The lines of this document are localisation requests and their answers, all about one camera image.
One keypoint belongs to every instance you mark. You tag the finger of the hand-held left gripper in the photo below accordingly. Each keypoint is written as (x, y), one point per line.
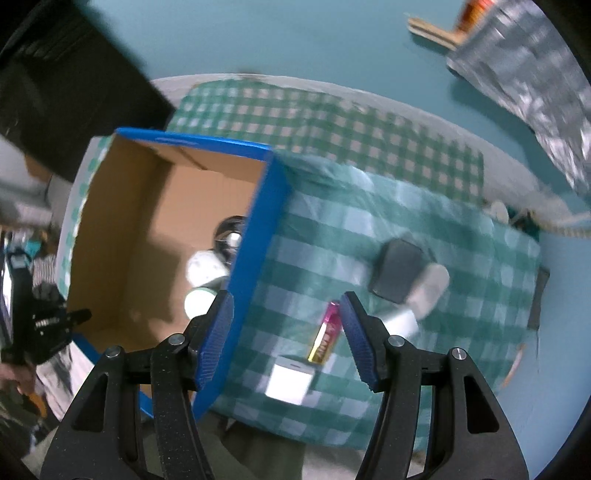
(69, 318)

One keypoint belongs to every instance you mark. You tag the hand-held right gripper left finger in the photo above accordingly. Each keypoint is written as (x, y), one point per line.
(217, 341)

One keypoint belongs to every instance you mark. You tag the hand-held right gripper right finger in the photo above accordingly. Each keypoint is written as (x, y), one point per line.
(360, 341)

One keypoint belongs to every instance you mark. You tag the pink and gold lighter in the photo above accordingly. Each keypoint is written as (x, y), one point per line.
(325, 334)

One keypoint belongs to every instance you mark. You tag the green metal can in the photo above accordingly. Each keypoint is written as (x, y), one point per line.
(198, 302)

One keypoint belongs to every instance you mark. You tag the white charger plug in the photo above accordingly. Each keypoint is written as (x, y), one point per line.
(401, 321)
(291, 381)

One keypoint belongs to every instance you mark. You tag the white hexagonal box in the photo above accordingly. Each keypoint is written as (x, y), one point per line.
(205, 267)

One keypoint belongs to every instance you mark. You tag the black charger block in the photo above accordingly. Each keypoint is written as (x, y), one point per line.
(397, 267)

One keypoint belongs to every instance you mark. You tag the cardboard box with blue rim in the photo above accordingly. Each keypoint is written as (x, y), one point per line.
(138, 221)

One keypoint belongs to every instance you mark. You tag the person's left hand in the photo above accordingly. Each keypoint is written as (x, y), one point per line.
(18, 376)

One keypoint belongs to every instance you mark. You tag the striped cloth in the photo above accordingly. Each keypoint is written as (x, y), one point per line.
(46, 277)

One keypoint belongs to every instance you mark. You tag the large-check green plastic tablecloth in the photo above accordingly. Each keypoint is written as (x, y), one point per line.
(323, 240)

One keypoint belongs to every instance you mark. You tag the small white object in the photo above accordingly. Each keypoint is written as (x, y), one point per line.
(498, 211)

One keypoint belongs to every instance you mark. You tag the small-check green tablecloth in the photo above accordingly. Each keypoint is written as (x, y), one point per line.
(300, 120)

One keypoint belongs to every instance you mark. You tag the flat cardboard piece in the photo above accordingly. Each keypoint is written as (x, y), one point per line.
(434, 31)

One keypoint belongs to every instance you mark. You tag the silver plastic sheet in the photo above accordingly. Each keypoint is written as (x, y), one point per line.
(531, 69)

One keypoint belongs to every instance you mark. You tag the orange box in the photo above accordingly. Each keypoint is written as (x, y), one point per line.
(475, 11)

